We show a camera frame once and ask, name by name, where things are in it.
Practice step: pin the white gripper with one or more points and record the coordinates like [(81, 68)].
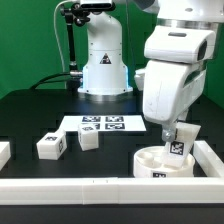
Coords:
[(169, 89)]

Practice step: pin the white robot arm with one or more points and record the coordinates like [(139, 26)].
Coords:
[(105, 73)]

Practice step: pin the white right fence bar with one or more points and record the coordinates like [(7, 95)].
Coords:
[(208, 160)]

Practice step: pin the white fence bar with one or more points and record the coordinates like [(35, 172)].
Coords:
[(84, 191), (208, 160)]

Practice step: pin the white front fence bar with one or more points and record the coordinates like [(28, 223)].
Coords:
[(84, 191)]

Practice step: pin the white tag marker sheet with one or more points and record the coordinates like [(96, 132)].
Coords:
[(104, 122)]

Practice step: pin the white left fence block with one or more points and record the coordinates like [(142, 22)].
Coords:
[(5, 153)]

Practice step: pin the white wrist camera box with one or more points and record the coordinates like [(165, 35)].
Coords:
[(180, 44)]

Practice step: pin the overhead camera on mount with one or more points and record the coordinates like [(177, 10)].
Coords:
[(104, 5)]

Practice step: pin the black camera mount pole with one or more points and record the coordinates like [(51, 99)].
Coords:
[(74, 15)]

